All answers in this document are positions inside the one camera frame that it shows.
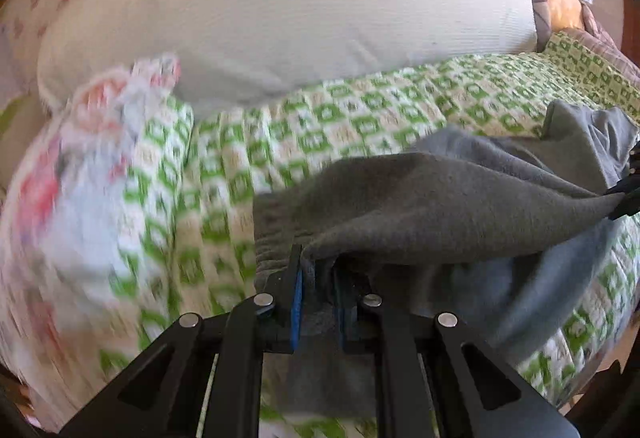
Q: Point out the white striped bolster pillow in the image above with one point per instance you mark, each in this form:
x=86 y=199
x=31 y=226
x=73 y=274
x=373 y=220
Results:
x=245 y=52

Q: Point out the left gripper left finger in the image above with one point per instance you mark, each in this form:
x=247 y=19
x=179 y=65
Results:
x=201 y=377

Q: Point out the green white patterned quilt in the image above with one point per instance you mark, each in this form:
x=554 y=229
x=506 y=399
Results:
x=186 y=188

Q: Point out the purple plaid pillow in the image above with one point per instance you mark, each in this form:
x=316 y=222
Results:
x=542 y=19

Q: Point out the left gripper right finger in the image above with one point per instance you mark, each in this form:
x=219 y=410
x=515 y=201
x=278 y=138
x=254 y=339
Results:
x=434 y=377

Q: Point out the orange floral cushion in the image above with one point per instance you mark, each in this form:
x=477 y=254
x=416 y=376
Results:
x=565 y=14

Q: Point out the grey sweatpants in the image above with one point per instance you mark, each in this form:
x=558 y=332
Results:
x=505 y=232

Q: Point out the floral pink white pillow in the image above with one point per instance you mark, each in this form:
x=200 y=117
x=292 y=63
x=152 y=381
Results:
x=87 y=233

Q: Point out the striped maroon blanket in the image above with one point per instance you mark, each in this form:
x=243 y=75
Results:
x=594 y=37

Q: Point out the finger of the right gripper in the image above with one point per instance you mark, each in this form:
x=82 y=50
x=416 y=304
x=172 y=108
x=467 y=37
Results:
x=629 y=187

